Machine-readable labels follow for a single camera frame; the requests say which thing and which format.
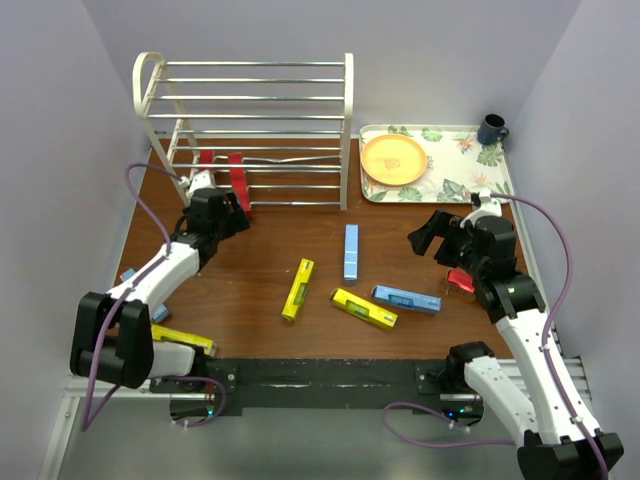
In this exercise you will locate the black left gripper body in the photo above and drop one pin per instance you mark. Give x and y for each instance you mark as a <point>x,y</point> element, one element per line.
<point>224,225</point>

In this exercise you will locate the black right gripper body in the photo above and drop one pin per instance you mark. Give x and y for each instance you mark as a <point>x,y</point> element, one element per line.
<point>455,250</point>

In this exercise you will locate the red toothpaste box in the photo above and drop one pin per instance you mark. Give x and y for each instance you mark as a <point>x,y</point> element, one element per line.
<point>207,159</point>
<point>238,181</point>
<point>457,282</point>

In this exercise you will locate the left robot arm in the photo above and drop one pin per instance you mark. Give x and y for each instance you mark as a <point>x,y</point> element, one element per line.
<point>112,339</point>

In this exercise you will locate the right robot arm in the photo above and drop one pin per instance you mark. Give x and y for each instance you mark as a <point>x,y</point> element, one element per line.
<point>555,434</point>

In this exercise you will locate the white metal shelf rack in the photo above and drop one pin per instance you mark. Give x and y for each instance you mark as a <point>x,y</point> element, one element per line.
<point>291,121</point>

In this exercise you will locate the blue toothpaste box lying right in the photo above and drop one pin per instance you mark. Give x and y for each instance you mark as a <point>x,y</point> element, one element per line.
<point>405,299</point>

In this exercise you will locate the upright blue toothpaste box centre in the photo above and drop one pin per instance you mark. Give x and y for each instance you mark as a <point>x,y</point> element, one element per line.
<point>351,254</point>

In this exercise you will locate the floral serving tray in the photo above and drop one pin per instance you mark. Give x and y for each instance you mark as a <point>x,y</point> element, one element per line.
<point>457,165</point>

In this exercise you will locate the yellow toothpaste box centre right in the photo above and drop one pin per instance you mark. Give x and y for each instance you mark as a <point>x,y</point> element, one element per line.
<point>363,309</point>

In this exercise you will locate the orange plate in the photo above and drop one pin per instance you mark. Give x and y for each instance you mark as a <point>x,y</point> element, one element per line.
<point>393,160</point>

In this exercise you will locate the yellow toothpaste box centre left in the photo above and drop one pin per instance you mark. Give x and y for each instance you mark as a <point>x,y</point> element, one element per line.
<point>297,293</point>

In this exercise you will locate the blue toothpaste box far left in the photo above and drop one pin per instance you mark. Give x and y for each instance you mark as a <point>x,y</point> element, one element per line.
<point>161,313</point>

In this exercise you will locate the dark blue mug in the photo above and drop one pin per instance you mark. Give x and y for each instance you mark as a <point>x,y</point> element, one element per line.
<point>492,129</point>

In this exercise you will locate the yellow toothpaste box near base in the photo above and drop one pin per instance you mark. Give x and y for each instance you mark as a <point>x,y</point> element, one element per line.
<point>161,333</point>

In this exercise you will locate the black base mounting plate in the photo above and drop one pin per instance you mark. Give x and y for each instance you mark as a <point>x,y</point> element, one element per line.
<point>333,384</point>

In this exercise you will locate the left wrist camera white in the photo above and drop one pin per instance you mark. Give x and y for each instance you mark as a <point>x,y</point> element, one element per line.
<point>196,183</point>

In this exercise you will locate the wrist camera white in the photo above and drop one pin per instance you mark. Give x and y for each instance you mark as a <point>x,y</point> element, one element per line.
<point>483,205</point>
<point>196,183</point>

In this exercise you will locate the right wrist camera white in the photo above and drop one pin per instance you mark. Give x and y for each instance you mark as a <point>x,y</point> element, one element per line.
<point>483,205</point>

